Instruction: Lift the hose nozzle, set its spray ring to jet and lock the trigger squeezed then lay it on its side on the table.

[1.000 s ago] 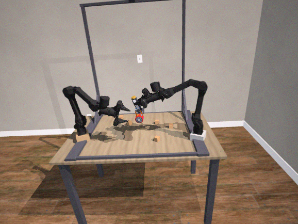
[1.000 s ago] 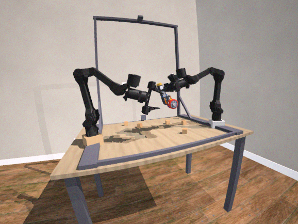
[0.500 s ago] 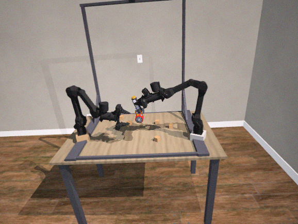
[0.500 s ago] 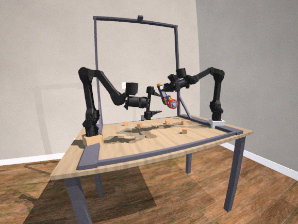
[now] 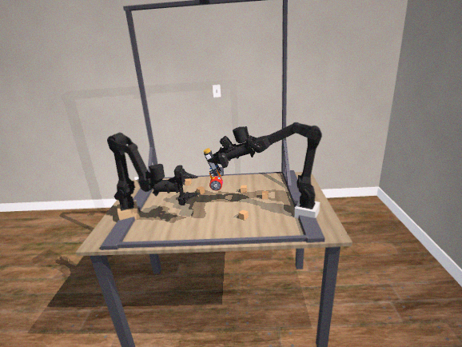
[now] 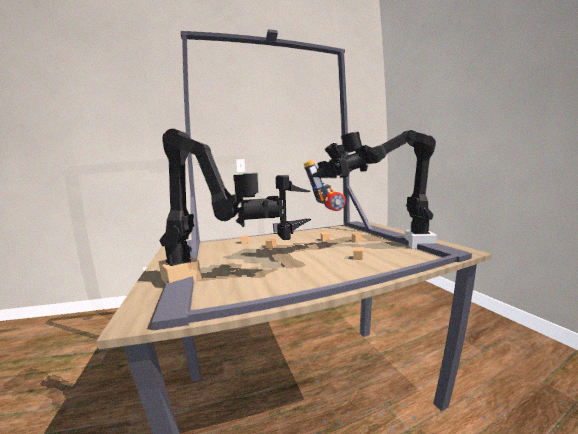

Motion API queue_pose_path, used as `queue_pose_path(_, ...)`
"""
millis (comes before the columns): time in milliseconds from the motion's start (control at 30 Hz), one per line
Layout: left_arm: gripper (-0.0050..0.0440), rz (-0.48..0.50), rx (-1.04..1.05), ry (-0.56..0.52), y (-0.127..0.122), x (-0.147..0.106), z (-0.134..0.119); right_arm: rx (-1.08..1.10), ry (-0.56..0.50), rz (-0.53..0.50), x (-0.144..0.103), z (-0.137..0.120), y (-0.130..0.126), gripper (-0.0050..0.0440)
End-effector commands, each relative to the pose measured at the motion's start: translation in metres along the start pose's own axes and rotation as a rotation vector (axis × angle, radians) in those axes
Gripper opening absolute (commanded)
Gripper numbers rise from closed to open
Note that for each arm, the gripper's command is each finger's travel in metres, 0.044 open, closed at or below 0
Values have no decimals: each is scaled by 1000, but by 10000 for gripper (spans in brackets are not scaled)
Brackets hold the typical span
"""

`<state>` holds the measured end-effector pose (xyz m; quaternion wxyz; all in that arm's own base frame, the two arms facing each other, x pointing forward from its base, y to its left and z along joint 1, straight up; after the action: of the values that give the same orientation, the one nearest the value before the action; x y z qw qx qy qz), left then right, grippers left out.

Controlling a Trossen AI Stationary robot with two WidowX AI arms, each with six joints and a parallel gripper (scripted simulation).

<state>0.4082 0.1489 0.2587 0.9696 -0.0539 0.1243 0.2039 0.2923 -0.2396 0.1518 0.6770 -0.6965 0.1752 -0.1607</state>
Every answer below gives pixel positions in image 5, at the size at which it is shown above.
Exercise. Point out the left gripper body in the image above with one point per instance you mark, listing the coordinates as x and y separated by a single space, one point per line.
224 159

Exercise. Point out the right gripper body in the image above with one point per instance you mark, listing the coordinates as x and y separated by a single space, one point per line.
173 185

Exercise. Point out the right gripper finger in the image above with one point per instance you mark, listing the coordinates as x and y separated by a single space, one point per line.
187 175
190 195

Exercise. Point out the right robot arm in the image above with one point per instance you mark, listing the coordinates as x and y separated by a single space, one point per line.
125 186

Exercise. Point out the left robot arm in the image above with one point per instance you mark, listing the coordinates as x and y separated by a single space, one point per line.
313 135

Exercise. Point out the grey metal overhead frame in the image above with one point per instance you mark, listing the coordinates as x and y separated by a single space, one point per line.
152 151

